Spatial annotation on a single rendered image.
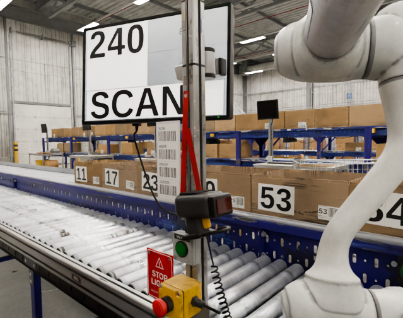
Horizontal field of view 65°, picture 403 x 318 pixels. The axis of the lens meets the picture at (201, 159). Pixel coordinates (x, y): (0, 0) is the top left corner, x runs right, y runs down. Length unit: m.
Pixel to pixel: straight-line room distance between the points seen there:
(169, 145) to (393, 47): 0.52
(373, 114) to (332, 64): 5.13
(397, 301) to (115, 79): 0.87
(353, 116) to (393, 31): 5.13
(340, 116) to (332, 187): 4.79
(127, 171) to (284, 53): 1.42
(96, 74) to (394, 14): 0.79
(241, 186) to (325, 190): 0.36
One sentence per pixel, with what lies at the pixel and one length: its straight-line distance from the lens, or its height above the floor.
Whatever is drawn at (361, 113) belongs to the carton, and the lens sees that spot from 5.87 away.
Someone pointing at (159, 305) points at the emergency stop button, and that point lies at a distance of 0.74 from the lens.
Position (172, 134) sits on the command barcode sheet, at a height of 1.21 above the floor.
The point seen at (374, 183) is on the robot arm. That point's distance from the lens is 0.72.
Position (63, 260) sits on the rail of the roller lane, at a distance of 1.38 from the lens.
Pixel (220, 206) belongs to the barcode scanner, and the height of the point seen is 1.07.
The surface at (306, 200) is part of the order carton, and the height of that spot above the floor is 0.97.
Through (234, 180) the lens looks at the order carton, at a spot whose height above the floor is 1.02.
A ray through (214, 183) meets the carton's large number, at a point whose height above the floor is 0.99.
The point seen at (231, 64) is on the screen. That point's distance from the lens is 0.86.
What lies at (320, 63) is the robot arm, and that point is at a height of 1.35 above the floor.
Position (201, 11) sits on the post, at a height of 1.49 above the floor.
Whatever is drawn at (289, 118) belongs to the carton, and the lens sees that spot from 6.33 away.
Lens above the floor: 1.20
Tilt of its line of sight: 3 degrees down
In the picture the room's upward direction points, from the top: 1 degrees counter-clockwise
